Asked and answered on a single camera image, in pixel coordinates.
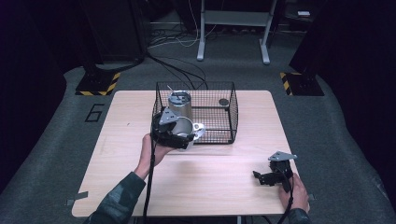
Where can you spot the small white box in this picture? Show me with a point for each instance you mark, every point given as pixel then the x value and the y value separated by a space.
pixel 303 13

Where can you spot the striped black stand base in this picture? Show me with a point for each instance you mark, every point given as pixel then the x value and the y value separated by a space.
pixel 303 84
pixel 96 84

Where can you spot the black round disc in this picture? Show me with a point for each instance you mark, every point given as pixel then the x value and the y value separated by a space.
pixel 223 102

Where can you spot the steel tumbler with lid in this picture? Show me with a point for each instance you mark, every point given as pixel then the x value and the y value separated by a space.
pixel 182 107

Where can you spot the grey tape strip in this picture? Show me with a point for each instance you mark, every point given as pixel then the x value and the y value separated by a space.
pixel 76 199

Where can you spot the white metal desk frame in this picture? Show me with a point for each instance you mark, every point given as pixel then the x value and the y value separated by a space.
pixel 236 18

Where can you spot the person's right hand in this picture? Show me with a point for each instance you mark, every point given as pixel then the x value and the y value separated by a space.
pixel 299 196

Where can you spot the metal straw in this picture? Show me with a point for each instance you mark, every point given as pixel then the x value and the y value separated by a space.
pixel 172 91

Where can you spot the small grey tape piece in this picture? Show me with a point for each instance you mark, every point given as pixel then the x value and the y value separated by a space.
pixel 311 197

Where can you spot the person's left hand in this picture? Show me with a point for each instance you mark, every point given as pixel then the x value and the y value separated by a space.
pixel 151 158

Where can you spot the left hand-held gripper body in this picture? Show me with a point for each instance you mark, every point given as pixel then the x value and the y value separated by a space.
pixel 160 130

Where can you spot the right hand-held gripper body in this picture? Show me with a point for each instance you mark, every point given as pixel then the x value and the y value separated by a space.
pixel 282 169

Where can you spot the dark cabinet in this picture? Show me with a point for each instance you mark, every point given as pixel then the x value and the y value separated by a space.
pixel 115 28

